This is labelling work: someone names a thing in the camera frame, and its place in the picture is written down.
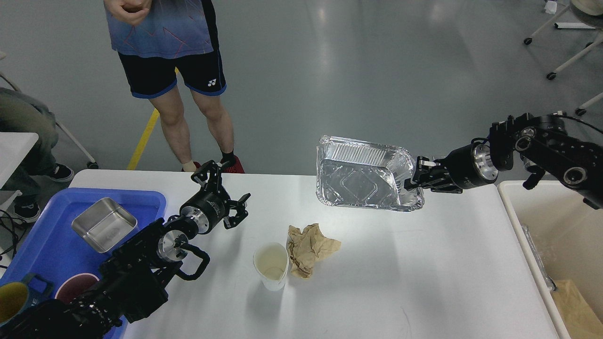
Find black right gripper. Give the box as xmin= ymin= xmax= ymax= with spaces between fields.
xmin=404 ymin=143 xmax=499 ymax=193

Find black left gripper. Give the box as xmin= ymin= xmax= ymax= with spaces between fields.
xmin=179 ymin=160 xmax=251 ymax=234

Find white paper cup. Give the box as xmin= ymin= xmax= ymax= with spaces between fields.
xmin=253 ymin=242 xmax=289 ymax=291

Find aluminium foil tray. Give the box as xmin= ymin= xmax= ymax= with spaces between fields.
xmin=316 ymin=135 xmax=424 ymax=212

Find brown paper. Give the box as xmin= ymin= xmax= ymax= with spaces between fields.
xmin=286 ymin=223 xmax=341 ymax=279
xmin=551 ymin=280 xmax=603 ymax=339

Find square stainless steel tray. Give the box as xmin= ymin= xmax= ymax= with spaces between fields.
xmin=71 ymin=197 xmax=138 ymax=253

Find pink plastic mug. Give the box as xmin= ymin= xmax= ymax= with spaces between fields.
xmin=54 ymin=273 xmax=100 ymax=304

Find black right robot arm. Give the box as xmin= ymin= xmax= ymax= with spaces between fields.
xmin=403 ymin=113 xmax=603 ymax=210

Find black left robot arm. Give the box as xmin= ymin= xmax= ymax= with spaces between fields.
xmin=1 ymin=161 xmax=251 ymax=339

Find person's right hand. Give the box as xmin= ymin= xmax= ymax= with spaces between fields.
xmin=105 ymin=0 xmax=153 ymax=26

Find beige plastic bin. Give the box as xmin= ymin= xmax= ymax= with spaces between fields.
xmin=497 ymin=180 xmax=603 ymax=339

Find clear plastic sheet in bin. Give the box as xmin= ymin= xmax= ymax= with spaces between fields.
xmin=521 ymin=224 xmax=557 ymax=292

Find white rolling chair base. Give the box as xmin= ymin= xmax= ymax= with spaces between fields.
xmin=523 ymin=0 xmax=603 ymax=117

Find standing person in shorts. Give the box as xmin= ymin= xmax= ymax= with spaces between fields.
xmin=104 ymin=0 xmax=244 ymax=173

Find blue plastic bin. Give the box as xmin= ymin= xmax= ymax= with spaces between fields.
xmin=0 ymin=188 xmax=167 ymax=339

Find brown paper in bin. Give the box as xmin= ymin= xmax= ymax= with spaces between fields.
xmin=551 ymin=280 xmax=603 ymax=339

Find white side table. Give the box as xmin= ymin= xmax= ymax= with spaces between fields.
xmin=0 ymin=132 xmax=38 ymax=187

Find seated person in green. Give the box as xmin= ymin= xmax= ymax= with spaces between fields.
xmin=0 ymin=88 xmax=74 ymax=223

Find dark blue HOME mug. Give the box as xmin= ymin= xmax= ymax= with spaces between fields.
xmin=0 ymin=273 xmax=54 ymax=325

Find black cables on floor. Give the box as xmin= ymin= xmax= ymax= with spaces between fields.
xmin=0 ymin=210 xmax=22 ymax=269

